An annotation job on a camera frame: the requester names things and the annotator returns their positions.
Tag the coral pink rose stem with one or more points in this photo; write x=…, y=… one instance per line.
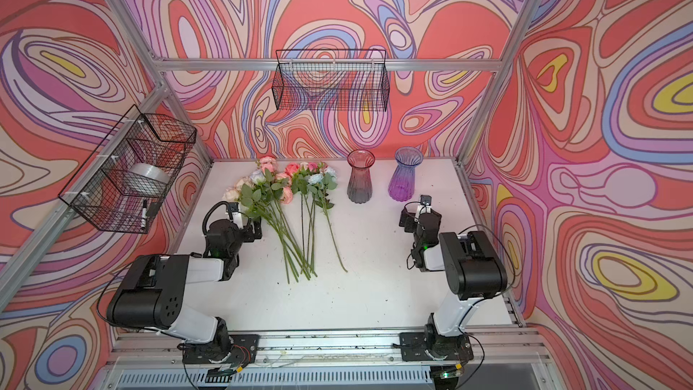
x=298, y=176

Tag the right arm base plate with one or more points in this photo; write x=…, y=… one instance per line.
x=420, y=346

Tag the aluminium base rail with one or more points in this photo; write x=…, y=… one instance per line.
x=276, y=349

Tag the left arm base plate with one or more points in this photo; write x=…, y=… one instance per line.
x=239, y=350

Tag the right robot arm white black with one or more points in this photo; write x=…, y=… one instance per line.
x=474, y=274

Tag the silver tape roll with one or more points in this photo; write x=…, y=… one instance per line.
x=147, y=180

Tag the left black wire basket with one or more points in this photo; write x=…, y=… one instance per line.
x=102, y=198

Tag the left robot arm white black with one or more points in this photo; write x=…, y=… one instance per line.
x=151, y=295

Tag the black wire basket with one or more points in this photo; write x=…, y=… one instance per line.
x=331, y=80
x=102, y=198

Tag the pale pink flower bunch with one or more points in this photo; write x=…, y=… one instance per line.
x=234, y=193

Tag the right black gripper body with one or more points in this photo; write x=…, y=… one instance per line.
x=410, y=218

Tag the purple glass vase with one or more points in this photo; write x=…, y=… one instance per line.
x=402, y=184

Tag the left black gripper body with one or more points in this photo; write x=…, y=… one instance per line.
x=253, y=228

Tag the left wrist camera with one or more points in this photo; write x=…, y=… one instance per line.
x=235, y=215

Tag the magenta rose stem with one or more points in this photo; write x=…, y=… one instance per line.
x=308, y=214

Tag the back black wire basket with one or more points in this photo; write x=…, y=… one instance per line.
x=331, y=80

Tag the red glass vase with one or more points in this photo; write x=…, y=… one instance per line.
x=360, y=187

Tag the black marker pen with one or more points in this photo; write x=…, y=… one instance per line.
x=143, y=216

